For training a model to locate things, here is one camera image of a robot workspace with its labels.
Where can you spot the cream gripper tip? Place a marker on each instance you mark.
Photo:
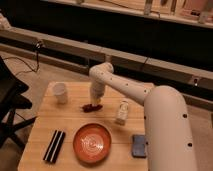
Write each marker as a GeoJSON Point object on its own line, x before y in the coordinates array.
{"type": "Point", "coordinates": [96, 100]}

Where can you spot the dark red pepper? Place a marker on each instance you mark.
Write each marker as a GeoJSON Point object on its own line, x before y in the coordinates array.
{"type": "Point", "coordinates": [90, 108]}

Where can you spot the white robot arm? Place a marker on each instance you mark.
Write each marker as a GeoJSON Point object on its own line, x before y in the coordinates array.
{"type": "Point", "coordinates": [168, 132]}

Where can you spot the white squeeze bottle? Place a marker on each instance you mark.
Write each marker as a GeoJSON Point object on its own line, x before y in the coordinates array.
{"type": "Point", "coordinates": [122, 112]}

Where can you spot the white paper cup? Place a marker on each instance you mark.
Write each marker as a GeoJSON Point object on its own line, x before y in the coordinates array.
{"type": "Point", "coordinates": [60, 92]}

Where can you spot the black white striped block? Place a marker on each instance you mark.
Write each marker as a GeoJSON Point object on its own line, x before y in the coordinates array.
{"type": "Point", "coordinates": [54, 147]}

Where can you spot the blue sponge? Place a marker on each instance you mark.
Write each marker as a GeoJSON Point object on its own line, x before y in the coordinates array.
{"type": "Point", "coordinates": [138, 146]}

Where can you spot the black office chair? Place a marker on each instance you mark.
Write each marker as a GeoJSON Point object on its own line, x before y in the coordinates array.
{"type": "Point", "coordinates": [11, 99]}

